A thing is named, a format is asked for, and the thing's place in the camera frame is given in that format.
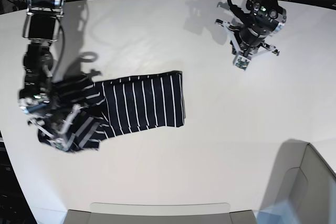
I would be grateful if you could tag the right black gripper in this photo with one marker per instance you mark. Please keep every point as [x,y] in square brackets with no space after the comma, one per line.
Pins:
[60,122]

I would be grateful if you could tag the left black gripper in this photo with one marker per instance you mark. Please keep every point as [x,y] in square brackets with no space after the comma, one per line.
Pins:
[251,37]

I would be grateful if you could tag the navy white striped T-shirt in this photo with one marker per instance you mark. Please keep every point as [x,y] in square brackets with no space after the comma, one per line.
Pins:
[121,106]

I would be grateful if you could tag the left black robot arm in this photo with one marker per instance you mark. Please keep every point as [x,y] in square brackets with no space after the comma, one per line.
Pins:
[265,18]

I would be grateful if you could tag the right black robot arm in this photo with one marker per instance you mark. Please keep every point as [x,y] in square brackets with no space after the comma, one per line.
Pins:
[42,28]

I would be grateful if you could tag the grey bin front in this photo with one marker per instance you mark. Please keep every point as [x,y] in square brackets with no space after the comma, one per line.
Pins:
[122,213]

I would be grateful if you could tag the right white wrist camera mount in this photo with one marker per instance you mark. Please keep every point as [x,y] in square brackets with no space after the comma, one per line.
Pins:
[61,143]

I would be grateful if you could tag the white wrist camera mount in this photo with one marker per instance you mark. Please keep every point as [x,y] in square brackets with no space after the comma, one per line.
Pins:
[243,58]
[61,143]

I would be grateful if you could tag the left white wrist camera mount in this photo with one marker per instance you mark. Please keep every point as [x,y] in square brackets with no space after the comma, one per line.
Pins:
[243,58]

